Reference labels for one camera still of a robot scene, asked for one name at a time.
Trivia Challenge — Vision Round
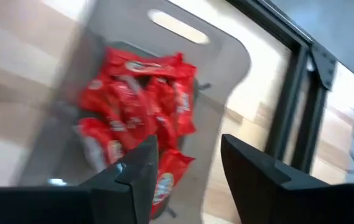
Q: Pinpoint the translucent grey plastic bin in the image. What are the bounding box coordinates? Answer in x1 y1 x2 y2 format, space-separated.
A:
16 0 252 224

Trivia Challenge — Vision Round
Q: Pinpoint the black aluminium table frame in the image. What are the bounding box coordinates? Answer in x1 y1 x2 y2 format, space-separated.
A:
225 0 341 175

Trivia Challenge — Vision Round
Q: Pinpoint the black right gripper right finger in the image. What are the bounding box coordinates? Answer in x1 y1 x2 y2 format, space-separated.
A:
221 133 354 224

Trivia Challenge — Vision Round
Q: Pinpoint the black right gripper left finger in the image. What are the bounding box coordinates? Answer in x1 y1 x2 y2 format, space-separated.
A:
0 135 159 224

